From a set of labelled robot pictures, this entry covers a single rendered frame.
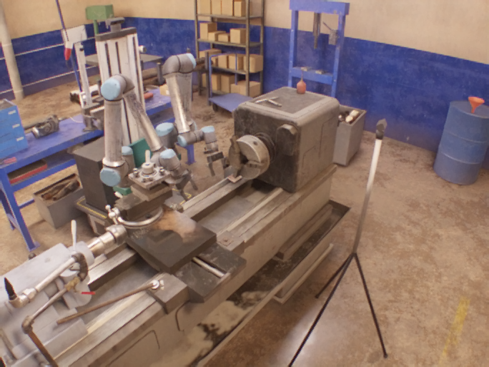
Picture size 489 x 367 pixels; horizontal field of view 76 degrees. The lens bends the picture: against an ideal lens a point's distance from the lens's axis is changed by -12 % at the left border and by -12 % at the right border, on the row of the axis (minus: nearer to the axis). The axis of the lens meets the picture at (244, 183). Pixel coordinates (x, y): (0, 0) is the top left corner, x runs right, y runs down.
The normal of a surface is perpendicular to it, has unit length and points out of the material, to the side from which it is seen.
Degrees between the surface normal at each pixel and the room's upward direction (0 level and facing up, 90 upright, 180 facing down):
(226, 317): 0
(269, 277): 0
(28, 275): 0
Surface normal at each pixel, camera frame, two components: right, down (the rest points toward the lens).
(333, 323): 0.00, -0.85
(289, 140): -0.63, 0.41
